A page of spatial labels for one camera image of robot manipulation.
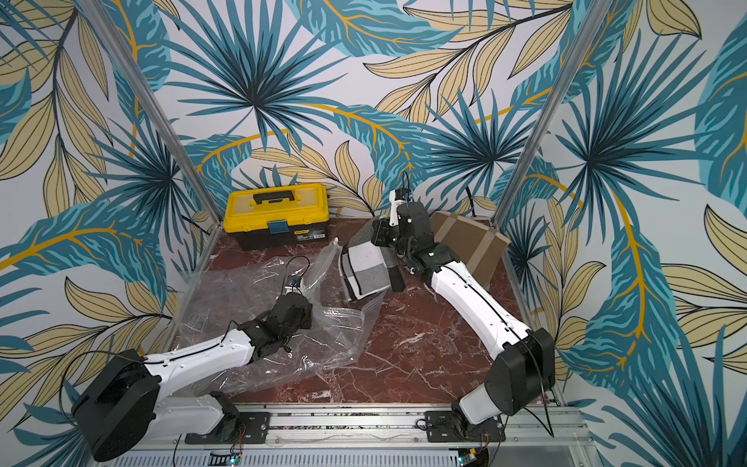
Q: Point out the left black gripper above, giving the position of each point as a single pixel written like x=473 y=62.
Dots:
x=307 y=317

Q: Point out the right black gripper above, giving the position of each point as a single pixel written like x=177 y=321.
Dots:
x=384 y=234

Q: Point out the grey white plaid blanket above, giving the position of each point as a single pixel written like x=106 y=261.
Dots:
x=368 y=269

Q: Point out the tan blanket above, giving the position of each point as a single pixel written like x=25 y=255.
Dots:
x=477 y=245

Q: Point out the clear plastic vacuum bag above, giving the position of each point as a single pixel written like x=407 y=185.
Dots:
x=338 y=335

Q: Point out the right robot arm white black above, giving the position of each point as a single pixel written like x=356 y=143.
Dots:
x=522 y=369

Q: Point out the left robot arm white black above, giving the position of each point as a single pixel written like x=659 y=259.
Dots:
x=134 y=398

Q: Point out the yellow black toolbox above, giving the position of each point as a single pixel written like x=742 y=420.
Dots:
x=269 y=217

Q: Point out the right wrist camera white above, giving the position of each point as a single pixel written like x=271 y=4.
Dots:
x=397 y=198

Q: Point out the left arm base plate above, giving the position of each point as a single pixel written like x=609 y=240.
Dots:
x=244 y=429

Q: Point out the aluminium front rail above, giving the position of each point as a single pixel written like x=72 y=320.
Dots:
x=383 y=435

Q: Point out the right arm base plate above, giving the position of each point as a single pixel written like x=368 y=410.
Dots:
x=449 y=427

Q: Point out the right aluminium frame post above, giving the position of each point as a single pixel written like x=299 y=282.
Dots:
x=566 y=74

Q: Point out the aluminium frame post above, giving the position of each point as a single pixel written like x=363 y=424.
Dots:
x=112 y=40
x=566 y=74

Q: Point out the left aluminium frame post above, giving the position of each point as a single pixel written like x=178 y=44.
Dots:
x=112 y=40

